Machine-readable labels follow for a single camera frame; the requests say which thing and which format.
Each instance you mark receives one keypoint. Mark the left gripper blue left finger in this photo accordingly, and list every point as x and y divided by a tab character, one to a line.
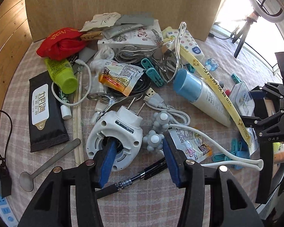
104	160

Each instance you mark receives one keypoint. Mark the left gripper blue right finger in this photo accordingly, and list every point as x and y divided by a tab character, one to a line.
175	159

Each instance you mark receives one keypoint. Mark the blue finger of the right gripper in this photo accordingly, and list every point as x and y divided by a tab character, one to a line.
257	93

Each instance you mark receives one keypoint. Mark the clear plastic box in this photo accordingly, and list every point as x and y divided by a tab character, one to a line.
242	99

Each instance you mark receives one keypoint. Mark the white massage roller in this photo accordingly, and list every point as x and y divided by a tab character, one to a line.
237	157

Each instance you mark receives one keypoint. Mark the white plug adapter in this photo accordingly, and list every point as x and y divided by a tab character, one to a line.
124	126

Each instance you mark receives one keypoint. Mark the black pen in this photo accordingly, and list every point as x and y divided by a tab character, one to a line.
145	174

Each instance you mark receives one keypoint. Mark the colourful snack packet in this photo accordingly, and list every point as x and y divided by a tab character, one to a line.
191	144

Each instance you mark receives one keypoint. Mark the small cartoon figurine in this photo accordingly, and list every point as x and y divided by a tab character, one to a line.
228	92

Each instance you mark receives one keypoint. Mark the small blue bottle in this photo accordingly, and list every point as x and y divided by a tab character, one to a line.
211	64

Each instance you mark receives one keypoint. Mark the wooden chopsticks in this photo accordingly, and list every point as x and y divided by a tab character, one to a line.
77	124

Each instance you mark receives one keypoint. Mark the black tripod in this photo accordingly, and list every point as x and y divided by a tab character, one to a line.
242	34

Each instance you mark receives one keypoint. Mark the black wet wipes pack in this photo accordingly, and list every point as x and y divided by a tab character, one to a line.
46	126

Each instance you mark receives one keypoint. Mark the white tube blue cap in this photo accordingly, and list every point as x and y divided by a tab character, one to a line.
201	96

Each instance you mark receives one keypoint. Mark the metal spoon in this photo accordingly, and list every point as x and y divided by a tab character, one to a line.
26	180

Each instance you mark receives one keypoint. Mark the orange snack sachet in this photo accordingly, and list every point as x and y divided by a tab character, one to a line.
119	76

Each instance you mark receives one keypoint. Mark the white patterned tissue pack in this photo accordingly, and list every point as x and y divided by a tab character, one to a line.
187	42

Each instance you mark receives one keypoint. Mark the teal clothespin pair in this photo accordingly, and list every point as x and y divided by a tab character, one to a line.
152	73

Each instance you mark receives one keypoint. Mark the green tube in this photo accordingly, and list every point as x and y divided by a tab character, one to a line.
62	74

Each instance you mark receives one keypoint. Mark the brown cardboard panel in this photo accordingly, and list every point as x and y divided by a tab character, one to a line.
47	16

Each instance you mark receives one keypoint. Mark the black power adapter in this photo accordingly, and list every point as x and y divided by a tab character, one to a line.
5	183

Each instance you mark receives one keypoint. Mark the white power strip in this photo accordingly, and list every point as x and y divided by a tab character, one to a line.
6	213

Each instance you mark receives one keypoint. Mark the red fabric pouch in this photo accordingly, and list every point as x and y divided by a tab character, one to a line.
62	44

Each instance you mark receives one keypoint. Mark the white floral box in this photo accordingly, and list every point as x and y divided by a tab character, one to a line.
144	37

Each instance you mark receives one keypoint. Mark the grey sachet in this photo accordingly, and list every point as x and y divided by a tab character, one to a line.
144	19

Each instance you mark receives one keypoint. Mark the cream paper packet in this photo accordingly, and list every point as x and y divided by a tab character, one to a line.
101	21

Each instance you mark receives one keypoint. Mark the wooden cabinet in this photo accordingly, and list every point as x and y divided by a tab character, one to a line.
15	39

